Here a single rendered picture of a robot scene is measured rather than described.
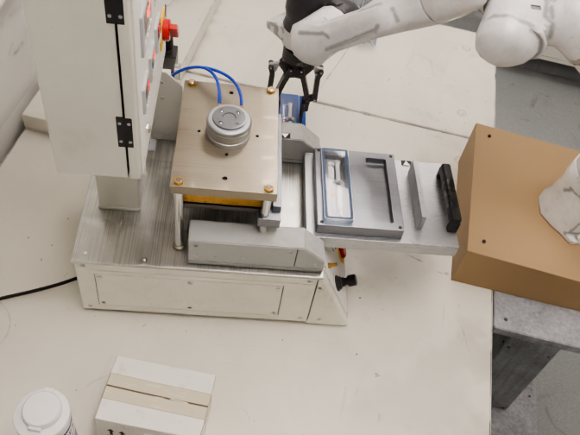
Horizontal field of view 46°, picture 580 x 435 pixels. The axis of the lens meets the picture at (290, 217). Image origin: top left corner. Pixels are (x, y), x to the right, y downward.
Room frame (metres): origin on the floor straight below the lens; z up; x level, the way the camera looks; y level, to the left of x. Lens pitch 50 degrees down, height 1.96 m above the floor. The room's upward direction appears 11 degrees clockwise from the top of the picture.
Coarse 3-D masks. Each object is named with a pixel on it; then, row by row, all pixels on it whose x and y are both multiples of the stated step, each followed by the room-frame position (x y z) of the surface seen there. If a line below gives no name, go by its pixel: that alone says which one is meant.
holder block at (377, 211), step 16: (320, 160) 0.96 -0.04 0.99; (352, 160) 0.98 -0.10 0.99; (368, 160) 1.00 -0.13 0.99; (384, 160) 1.00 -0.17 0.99; (320, 176) 0.92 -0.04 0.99; (352, 176) 0.94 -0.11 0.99; (368, 176) 0.96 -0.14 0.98; (384, 176) 0.97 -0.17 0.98; (320, 192) 0.88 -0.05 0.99; (352, 192) 0.89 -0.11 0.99; (368, 192) 0.90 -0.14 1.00; (384, 192) 0.92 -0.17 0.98; (320, 208) 0.84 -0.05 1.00; (368, 208) 0.86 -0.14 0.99; (384, 208) 0.88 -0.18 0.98; (400, 208) 0.88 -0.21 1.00; (320, 224) 0.80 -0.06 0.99; (336, 224) 0.81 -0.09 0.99; (352, 224) 0.81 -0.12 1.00; (368, 224) 0.82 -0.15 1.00; (384, 224) 0.83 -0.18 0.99; (400, 224) 0.84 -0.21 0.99
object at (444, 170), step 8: (440, 168) 1.00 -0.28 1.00; (448, 168) 1.00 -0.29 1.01; (440, 176) 0.99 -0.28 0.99; (448, 176) 0.97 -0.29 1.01; (448, 184) 0.95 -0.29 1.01; (448, 192) 0.93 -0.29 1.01; (456, 192) 0.93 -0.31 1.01; (448, 200) 0.91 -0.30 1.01; (456, 200) 0.91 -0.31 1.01; (448, 208) 0.90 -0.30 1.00; (456, 208) 0.89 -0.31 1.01; (448, 216) 0.88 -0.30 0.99; (456, 216) 0.87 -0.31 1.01; (448, 224) 0.87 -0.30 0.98; (456, 224) 0.86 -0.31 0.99
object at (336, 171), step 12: (324, 156) 0.97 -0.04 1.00; (336, 156) 0.97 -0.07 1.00; (324, 168) 0.93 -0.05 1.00; (336, 168) 0.94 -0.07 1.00; (348, 168) 0.95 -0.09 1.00; (324, 180) 0.90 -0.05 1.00; (336, 180) 0.91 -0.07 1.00; (348, 180) 0.91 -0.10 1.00; (324, 192) 0.87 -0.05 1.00; (336, 192) 0.88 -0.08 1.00; (348, 192) 0.88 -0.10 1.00; (336, 204) 0.85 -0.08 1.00; (348, 204) 0.85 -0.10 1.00; (336, 216) 0.82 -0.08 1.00; (348, 216) 0.82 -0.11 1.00
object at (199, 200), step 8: (184, 200) 0.76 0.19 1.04; (192, 200) 0.76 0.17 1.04; (200, 200) 0.76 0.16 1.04; (208, 200) 0.76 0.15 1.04; (216, 200) 0.77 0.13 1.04; (224, 200) 0.77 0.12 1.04; (232, 200) 0.77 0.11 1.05; (240, 200) 0.77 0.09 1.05; (248, 200) 0.77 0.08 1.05; (256, 200) 0.78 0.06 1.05; (208, 208) 0.76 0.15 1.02; (216, 208) 0.77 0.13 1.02; (224, 208) 0.77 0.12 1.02; (232, 208) 0.77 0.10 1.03; (240, 208) 0.77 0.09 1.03; (248, 208) 0.78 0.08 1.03; (256, 208) 0.78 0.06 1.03
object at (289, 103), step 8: (288, 96) 1.39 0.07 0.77; (296, 96) 1.40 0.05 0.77; (280, 104) 1.35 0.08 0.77; (288, 104) 1.36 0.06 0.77; (296, 104) 1.37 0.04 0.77; (280, 112) 1.32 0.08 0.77; (288, 112) 1.33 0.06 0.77; (296, 112) 1.34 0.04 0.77; (288, 120) 1.30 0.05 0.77; (296, 120) 1.31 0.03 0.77
